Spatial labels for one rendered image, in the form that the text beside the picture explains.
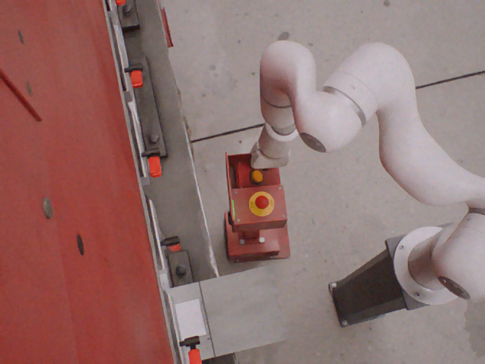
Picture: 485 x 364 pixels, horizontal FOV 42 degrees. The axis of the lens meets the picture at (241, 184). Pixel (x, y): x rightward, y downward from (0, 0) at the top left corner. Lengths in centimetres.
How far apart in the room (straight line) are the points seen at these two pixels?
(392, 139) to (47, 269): 86
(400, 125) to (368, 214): 155
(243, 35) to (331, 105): 185
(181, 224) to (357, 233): 109
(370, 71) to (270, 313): 69
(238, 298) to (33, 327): 125
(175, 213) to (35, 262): 139
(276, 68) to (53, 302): 87
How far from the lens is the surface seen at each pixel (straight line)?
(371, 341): 261
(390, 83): 112
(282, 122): 137
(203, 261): 169
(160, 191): 174
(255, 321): 155
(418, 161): 114
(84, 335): 50
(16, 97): 39
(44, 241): 37
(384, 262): 172
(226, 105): 275
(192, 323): 155
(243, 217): 181
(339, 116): 107
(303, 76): 112
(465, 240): 123
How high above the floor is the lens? 255
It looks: 75 degrees down
